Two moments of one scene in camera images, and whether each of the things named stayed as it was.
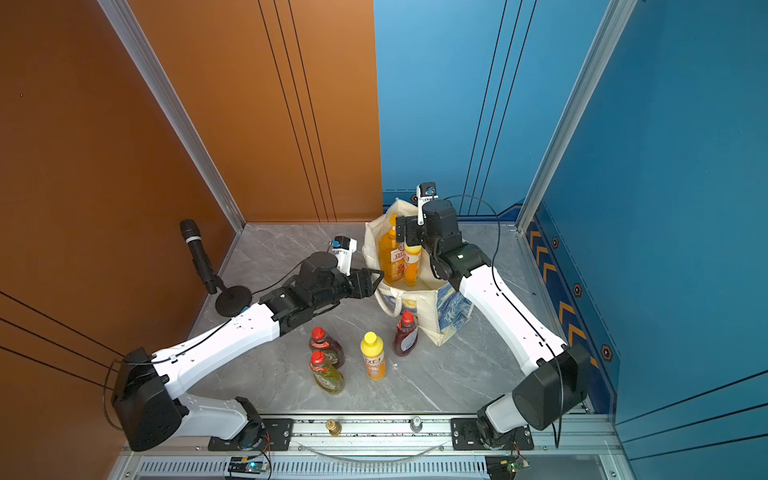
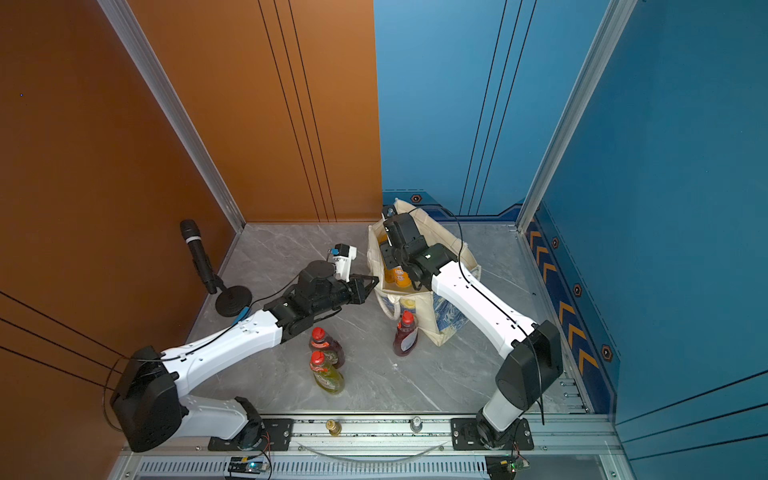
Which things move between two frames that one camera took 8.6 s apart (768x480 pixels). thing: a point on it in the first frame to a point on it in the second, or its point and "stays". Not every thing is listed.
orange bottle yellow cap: [372, 351] to [402, 278]
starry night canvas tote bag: [442, 310] stays
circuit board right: [504, 467] stays
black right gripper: [414, 228] to [387, 250]
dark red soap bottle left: [320, 341] stays
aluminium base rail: [392, 450] stays
